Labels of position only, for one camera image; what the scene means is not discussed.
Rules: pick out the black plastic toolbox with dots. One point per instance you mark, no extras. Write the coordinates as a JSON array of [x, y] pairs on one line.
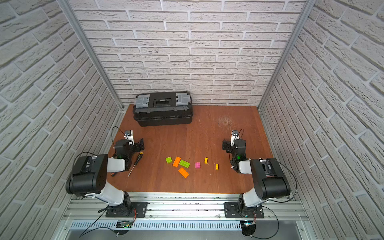
[[160, 109]]

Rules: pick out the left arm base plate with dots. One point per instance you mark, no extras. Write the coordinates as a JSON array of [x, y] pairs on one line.
[[135, 209]]

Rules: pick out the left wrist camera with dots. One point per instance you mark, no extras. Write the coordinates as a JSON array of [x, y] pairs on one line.
[[129, 137]]

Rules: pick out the orange long lego brick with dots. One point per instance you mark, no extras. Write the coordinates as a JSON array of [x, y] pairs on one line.
[[176, 162], [183, 172]]

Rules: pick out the green long lego brick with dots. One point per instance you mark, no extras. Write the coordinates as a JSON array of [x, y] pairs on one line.
[[184, 164]]

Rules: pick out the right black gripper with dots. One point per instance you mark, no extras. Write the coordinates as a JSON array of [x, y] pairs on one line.
[[227, 145]]

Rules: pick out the small green lego brick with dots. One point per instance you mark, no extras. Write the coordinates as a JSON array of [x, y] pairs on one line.
[[169, 160]]

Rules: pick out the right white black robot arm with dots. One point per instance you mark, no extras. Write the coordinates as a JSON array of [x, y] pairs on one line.
[[269, 180]]

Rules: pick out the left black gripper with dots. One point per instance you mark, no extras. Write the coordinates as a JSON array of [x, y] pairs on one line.
[[137, 145]]

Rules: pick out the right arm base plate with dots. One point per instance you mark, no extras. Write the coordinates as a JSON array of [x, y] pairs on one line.
[[233, 210]]

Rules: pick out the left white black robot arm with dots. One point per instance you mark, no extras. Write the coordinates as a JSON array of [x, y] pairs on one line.
[[89, 178]]

